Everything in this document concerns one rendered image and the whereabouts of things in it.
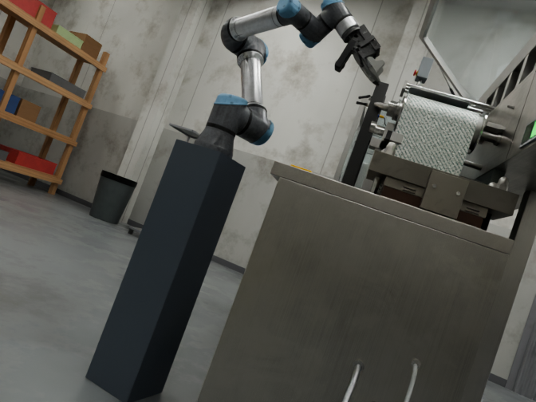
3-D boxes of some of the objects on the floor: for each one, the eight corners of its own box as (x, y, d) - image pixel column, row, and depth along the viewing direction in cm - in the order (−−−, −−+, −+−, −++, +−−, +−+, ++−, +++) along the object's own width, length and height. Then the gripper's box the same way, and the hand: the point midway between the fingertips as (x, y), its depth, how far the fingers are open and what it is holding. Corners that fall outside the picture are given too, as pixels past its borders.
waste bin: (128, 227, 645) (144, 185, 649) (103, 222, 598) (120, 176, 602) (104, 216, 667) (120, 175, 671) (77, 210, 620) (94, 167, 624)
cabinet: (288, 325, 366) (322, 228, 371) (363, 356, 353) (398, 255, 358) (168, 470, 120) (277, 175, 125) (401, 590, 107) (512, 256, 112)
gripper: (364, 17, 151) (397, 67, 147) (362, 33, 162) (393, 80, 158) (341, 31, 152) (374, 80, 148) (342, 45, 163) (372, 92, 159)
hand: (375, 81), depth 154 cm, fingers open, 3 cm apart
